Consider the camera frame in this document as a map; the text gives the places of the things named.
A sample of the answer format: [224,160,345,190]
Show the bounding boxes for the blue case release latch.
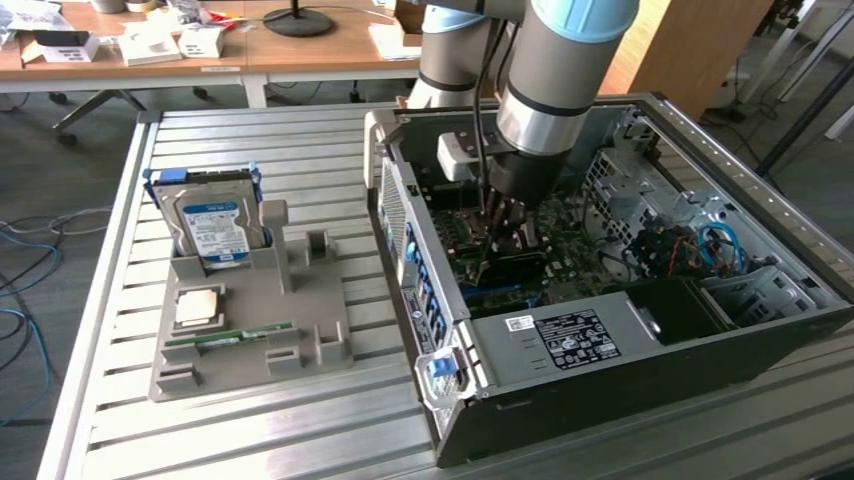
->
[426,352,463,380]

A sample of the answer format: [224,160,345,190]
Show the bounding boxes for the metal disk bay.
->
[699,264,840,326]

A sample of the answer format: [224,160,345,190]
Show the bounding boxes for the clear plastic bag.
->
[0,0,75,36]

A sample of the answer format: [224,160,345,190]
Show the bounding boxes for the grey power supply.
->
[466,292,662,392]

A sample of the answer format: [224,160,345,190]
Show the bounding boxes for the white paper stack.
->
[367,22,426,62]

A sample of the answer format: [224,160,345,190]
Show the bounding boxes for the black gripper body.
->
[490,148,570,207]

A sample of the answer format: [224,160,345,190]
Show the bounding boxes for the black round monitor stand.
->
[262,0,335,39]

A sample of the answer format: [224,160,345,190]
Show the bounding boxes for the white box with oval cutout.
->
[118,27,183,67]

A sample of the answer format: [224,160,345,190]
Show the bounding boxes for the blue expansion slot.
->
[466,283,535,301]

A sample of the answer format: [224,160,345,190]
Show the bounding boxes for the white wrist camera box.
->
[437,132,499,182]

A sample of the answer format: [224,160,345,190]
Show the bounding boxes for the black and white box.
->
[31,29,102,64]

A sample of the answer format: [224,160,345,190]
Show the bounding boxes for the wooden desk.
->
[243,0,613,109]
[0,0,250,146]

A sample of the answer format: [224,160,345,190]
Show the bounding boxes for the black open PC case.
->
[363,91,854,469]

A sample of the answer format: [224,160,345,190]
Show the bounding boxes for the black camera cable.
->
[471,19,517,211]

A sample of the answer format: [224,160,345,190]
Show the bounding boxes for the small white labelled box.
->
[178,25,227,60]

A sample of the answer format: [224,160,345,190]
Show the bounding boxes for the grey parts rack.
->
[147,198,357,404]

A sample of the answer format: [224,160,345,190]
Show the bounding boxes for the blue data wire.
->
[693,222,750,277]

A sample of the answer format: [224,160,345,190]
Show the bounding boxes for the perforated metal drive cage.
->
[581,147,673,254]

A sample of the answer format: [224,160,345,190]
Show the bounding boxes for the blue floor cable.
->
[0,219,63,427]

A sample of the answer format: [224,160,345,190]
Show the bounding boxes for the green RAM stick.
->
[163,322,296,349]

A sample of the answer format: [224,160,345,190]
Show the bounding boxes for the silver CPU chip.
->
[171,288,222,329]

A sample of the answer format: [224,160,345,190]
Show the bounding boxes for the hard disk in blue carrier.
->
[143,160,263,271]

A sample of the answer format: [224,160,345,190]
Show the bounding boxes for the silver chipset heatsink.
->
[546,282,587,306]

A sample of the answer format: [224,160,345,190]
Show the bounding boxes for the green motherboard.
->
[426,192,633,321]

